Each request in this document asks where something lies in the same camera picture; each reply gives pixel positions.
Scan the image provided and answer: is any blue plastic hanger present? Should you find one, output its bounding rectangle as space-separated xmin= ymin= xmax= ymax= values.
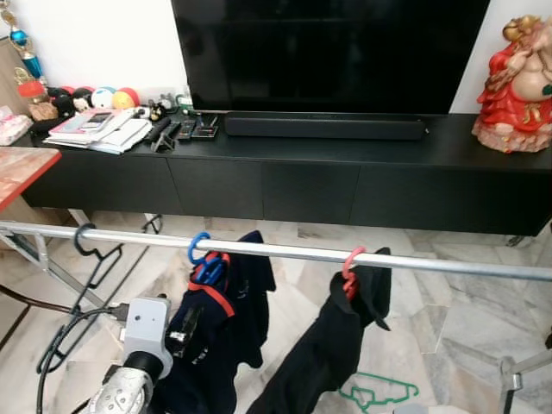
xmin=188 ymin=231 xmax=227 ymax=287

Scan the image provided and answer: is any navy shirt with red collar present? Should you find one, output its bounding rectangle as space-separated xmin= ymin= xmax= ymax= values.
xmin=151 ymin=229 xmax=277 ymax=414

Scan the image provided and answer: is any red plastic hanger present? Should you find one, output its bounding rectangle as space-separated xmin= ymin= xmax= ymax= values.
xmin=342 ymin=247 xmax=368 ymax=300

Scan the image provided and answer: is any green plastic hanger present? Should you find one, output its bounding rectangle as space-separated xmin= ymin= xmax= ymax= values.
xmin=339 ymin=373 xmax=421 ymax=413

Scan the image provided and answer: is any silver metal clothes rack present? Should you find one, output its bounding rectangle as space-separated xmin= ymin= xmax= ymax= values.
xmin=0 ymin=220 xmax=552 ymax=414

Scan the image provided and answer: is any black shirt with green logo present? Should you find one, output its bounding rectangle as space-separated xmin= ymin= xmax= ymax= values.
xmin=246 ymin=248 xmax=393 ymax=414

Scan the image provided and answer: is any black remote control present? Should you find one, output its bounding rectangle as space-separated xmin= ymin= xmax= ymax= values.
xmin=145 ymin=116 xmax=173 ymax=146

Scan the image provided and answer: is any stack of papers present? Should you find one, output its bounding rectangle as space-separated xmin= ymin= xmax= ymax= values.
xmin=47 ymin=108 xmax=154 ymax=155

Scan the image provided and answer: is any black TV console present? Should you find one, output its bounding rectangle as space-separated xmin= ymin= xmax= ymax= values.
xmin=17 ymin=110 xmax=552 ymax=238

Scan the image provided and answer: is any marble table with red edge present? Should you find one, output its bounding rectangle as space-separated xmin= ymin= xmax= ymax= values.
xmin=0 ymin=147 xmax=63 ymax=212

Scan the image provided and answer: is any orange round figurine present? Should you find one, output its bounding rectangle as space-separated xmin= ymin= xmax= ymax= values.
xmin=113 ymin=87 xmax=140 ymax=110

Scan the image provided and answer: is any black soundbar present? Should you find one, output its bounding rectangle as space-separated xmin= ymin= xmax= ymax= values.
xmin=224 ymin=113 xmax=429 ymax=141

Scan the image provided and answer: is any white round figurine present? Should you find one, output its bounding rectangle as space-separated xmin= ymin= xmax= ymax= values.
xmin=91 ymin=86 xmax=116 ymax=110

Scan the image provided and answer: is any black round figurine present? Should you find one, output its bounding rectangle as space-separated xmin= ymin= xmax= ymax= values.
xmin=47 ymin=86 xmax=77 ymax=120

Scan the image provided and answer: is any pink tissue pack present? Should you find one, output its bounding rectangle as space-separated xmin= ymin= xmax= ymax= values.
xmin=0 ymin=105 xmax=34 ymax=146

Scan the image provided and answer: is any jar with red lid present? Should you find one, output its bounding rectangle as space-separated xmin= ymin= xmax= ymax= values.
xmin=17 ymin=78 xmax=60 ymax=123

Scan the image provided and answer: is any red laughing Buddha statue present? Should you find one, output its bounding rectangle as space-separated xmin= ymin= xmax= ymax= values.
xmin=472 ymin=15 xmax=552 ymax=154

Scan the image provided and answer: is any blue and gold trophy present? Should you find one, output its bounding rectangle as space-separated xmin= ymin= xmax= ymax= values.
xmin=7 ymin=24 xmax=44 ymax=83

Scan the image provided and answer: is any black television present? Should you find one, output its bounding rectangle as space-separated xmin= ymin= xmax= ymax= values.
xmin=171 ymin=0 xmax=491 ymax=114

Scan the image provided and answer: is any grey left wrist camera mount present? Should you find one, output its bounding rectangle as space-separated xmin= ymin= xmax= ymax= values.
xmin=121 ymin=296 xmax=173 ymax=373

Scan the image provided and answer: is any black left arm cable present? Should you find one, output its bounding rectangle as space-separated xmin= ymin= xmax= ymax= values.
xmin=36 ymin=304 xmax=129 ymax=399

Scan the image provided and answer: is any black wire hanger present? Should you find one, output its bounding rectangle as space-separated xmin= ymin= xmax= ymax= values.
xmin=52 ymin=216 xmax=165 ymax=346

